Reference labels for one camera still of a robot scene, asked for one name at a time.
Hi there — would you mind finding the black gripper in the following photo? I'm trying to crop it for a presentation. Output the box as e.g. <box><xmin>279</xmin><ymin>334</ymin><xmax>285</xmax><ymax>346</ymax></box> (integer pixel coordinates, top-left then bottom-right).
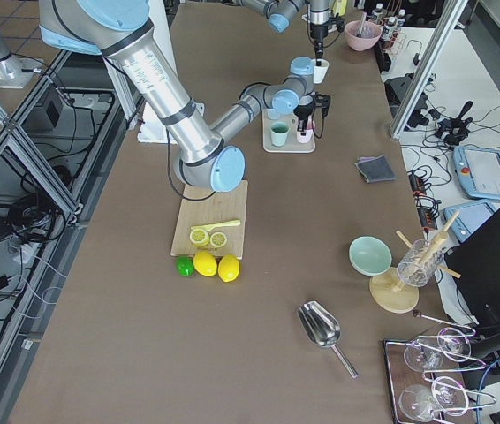
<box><xmin>294</xmin><ymin>102</ymin><xmax>315</xmax><ymax>138</ymax></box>
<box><xmin>310</xmin><ymin>22</ymin><xmax>329</xmax><ymax>66</ymax></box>

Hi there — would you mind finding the pink plastic cup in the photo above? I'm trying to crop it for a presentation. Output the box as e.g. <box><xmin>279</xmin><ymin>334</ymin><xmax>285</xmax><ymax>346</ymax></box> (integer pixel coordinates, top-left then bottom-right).
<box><xmin>296</xmin><ymin>123</ymin><xmax>314</xmax><ymax>144</ymax></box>

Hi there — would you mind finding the green plastic cup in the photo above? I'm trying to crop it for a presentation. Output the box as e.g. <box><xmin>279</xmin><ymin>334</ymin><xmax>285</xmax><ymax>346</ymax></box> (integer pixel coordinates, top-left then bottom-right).
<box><xmin>270</xmin><ymin>121</ymin><xmax>289</xmax><ymax>147</ymax></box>

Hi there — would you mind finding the cream plastic cup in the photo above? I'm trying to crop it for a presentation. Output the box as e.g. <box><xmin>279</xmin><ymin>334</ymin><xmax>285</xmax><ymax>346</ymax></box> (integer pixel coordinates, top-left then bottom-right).
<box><xmin>312</xmin><ymin>59</ymin><xmax>330</xmax><ymax>84</ymax></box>

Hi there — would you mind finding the blue plastic cup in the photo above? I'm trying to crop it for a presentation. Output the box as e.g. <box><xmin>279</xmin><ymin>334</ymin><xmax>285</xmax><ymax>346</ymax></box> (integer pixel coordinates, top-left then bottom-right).
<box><xmin>266</xmin><ymin>109</ymin><xmax>281</xmax><ymax>121</ymax></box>

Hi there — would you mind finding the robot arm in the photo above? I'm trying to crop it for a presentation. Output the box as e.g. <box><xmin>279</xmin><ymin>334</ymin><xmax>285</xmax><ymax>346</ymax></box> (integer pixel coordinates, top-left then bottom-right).
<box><xmin>224</xmin><ymin>0</ymin><xmax>345</xmax><ymax>65</ymax></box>
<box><xmin>39</xmin><ymin>1</ymin><xmax>314</xmax><ymax>192</ymax></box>

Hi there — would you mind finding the cream rabbit tray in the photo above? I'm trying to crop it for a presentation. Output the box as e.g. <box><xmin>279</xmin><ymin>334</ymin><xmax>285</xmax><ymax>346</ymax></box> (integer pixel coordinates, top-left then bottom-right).
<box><xmin>261</xmin><ymin>110</ymin><xmax>316</xmax><ymax>154</ymax></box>

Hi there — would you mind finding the metal pestle in bowl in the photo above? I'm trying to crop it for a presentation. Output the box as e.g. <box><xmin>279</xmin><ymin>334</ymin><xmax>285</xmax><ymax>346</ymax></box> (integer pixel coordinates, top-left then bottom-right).
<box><xmin>356</xmin><ymin>11</ymin><xmax>367</xmax><ymax>38</ymax></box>

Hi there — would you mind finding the pink bowl with ice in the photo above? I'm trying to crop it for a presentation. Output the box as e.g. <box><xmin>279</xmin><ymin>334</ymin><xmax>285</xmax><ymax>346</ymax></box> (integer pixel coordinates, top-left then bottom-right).
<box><xmin>345</xmin><ymin>20</ymin><xmax>383</xmax><ymax>51</ymax></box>

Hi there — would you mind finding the grey folded cloth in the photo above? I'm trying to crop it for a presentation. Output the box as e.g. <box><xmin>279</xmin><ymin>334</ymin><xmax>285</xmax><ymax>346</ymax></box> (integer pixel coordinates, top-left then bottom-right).
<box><xmin>355</xmin><ymin>155</ymin><xmax>396</xmax><ymax>184</ymax></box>

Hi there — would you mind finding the black stand plate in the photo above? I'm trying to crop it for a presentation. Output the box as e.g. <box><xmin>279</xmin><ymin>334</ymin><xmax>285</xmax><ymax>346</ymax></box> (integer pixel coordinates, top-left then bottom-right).
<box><xmin>384</xmin><ymin>73</ymin><xmax>413</xmax><ymax>106</ymax></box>

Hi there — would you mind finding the wooden cutting board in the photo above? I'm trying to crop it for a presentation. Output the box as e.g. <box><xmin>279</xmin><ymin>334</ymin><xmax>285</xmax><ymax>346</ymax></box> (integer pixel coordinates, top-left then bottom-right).
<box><xmin>170</xmin><ymin>179</ymin><xmax>250</xmax><ymax>261</ymax></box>

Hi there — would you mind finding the yellow plastic knife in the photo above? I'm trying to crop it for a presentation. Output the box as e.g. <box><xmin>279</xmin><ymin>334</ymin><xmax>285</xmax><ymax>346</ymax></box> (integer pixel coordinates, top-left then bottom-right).
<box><xmin>191</xmin><ymin>219</ymin><xmax>241</xmax><ymax>231</ymax></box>

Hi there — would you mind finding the lemon slice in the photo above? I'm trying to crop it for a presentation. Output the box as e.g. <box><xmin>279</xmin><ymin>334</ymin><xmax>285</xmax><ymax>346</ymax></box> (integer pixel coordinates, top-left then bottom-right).
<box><xmin>189</xmin><ymin>228</ymin><xmax>210</xmax><ymax>247</ymax></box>
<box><xmin>209</xmin><ymin>231</ymin><xmax>228</xmax><ymax>249</ymax></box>

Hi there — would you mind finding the black power strip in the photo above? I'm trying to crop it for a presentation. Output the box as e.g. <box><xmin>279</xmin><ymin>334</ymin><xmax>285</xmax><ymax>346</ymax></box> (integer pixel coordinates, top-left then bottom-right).
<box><xmin>408</xmin><ymin>172</ymin><xmax>436</xmax><ymax>232</ymax></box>

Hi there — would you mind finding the green bowl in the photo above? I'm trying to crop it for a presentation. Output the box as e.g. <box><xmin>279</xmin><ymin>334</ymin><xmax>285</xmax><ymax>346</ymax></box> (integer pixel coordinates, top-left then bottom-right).
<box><xmin>349</xmin><ymin>236</ymin><xmax>392</xmax><ymax>276</ymax></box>

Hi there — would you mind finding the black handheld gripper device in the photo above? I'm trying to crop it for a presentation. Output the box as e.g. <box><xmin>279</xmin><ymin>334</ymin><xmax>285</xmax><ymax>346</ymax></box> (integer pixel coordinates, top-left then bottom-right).
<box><xmin>435</xmin><ymin>101</ymin><xmax>473</xmax><ymax>146</ymax></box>

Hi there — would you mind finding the whole lemon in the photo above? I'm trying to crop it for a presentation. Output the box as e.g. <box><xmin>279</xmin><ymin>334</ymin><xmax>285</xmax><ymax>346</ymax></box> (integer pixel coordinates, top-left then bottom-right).
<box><xmin>193</xmin><ymin>251</ymin><xmax>218</xmax><ymax>276</ymax></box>
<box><xmin>218</xmin><ymin>254</ymin><xmax>240</xmax><ymax>283</ymax></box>

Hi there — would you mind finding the clear glass on stand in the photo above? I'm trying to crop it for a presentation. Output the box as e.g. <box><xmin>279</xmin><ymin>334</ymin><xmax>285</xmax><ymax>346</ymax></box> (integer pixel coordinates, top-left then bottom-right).
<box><xmin>397</xmin><ymin>239</ymin><xmax>444</xmax><ymax>287</ymax></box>

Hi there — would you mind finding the green lime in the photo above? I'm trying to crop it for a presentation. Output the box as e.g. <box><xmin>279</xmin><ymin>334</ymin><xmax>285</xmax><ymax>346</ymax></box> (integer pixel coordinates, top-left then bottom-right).
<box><xmin>176</xmin><ymin>256</ymin><xmax>194</xmax><ymax>276</ymax></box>

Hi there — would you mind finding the blue teach pendant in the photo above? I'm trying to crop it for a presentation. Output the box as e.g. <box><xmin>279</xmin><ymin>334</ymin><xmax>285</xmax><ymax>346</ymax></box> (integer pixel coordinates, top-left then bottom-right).
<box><xmin>452</xmin><ymin>146</ymin><xmax>500</xmax><ymax>202</ymax></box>

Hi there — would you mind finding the wooden stand with base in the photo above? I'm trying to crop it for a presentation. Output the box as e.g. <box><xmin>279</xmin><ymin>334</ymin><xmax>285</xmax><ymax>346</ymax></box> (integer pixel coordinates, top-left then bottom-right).
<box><xmin>369</xmin><ymin>212</ymin><xmax>461</xmax><ymax>314</ymax></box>

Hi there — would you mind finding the metal scoop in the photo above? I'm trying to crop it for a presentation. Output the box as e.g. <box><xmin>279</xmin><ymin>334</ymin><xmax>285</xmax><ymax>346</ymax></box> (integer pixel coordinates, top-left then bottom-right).
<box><xmin>298</xmin><ymin>300</ymin><xmax>359</xmax><ymax>379</ymax></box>

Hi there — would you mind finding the black monitor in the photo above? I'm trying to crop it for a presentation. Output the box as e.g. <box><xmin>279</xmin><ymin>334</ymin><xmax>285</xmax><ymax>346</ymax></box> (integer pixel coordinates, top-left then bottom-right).
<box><xmin>446</xmin><ymin>204</ymin><xmax>500</xmax><ymax>354</ymax></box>

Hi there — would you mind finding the wine glass on rack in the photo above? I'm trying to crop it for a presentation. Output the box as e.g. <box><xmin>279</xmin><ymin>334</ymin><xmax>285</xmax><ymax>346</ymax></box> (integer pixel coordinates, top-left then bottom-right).
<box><xmin>404</xmin><ymin>344</ymin><xmax>443</xmax><ymax>373</ymax></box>

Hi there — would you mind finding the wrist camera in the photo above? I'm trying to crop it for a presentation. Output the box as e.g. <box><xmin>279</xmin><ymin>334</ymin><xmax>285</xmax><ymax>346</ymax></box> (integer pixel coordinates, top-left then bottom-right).
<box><xmin>313</xmin><ymin>93</ymin><xmax>331</xmax><ymax>119</ymax></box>

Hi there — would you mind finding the aluminium frame post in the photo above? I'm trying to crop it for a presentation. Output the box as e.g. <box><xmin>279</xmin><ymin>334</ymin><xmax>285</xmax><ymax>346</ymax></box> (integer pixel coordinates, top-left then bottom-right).
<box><xmin>390</xmin><ymin>0</ymin><xmax>468</xmax><ymax>141</ymax></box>

